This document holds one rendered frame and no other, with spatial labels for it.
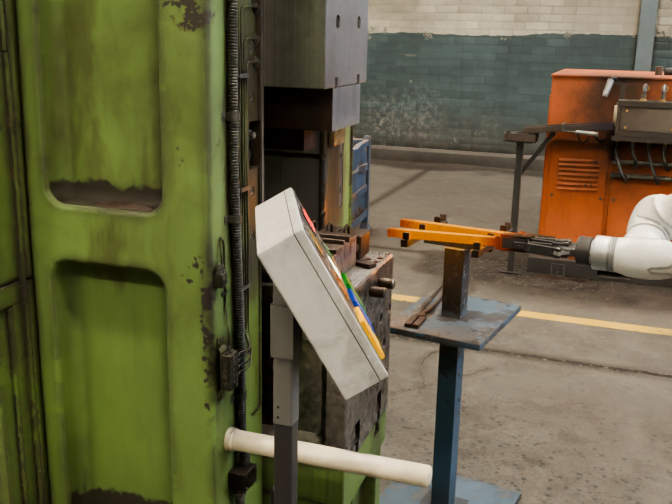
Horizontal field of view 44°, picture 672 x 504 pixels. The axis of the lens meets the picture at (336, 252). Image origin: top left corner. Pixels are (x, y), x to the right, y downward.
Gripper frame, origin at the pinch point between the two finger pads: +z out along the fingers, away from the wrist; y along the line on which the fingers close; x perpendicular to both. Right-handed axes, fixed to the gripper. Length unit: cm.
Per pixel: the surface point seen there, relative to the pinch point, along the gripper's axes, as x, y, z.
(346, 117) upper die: 35, -43, 29
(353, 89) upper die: 41, -39, 30
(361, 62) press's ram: 47, -33, 31
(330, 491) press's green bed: -53, -56, 26
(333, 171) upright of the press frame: 17, -14, 48
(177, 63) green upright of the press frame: 48, -86, 43
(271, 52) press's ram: 50, -60, 39
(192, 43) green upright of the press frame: 52, -86, 40
